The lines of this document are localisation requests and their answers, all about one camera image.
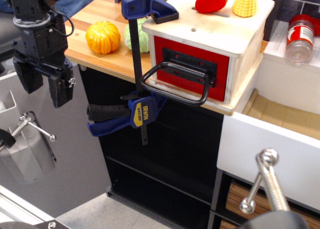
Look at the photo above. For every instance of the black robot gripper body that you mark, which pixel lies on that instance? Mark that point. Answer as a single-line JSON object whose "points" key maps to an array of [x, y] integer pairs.
{"points": [[43, 43]]}

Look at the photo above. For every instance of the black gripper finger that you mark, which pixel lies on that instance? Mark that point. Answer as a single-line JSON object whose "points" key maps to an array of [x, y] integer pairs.
{"points": [[61, 89], [29, 77]]}

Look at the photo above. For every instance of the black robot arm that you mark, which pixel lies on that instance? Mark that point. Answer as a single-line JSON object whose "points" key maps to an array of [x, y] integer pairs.
{"points": [[40, 51]]}

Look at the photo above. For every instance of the light wooden box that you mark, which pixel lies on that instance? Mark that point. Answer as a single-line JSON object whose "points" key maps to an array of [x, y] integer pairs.
{"points": [[231, 41]]}

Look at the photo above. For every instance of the orange toy pumpkin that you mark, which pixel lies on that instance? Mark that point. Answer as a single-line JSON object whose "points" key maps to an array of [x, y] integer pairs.
{"points": [[103, 37]]}

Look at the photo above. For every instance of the blue jeans leg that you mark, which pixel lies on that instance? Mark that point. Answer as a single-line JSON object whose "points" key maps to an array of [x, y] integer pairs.
{"points": [[75, 1]]}

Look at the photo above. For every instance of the blue Irwin bar clamp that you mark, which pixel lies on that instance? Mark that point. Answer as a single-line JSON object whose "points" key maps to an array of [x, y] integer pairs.
{"points": [[142, 107]]}

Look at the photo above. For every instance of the black shelf cabinet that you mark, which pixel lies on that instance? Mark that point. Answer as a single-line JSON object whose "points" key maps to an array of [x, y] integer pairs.
{"points": [[173, 175]]}

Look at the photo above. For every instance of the red toy pepper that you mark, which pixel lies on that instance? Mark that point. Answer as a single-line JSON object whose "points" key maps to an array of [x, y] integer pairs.
{"points": [[209, 6]]}

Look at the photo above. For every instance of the yellow toy corn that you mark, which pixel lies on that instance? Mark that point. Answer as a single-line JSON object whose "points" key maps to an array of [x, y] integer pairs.
{"points": [[245, 8]]}

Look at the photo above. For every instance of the clear jar with red lid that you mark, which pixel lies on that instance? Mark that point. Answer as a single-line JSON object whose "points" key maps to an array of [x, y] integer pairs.
{"points": [[299, 40]]}

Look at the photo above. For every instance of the red drawer with black handle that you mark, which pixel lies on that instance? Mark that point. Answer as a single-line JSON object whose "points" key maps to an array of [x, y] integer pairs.
{"points": [[190, 68]]}

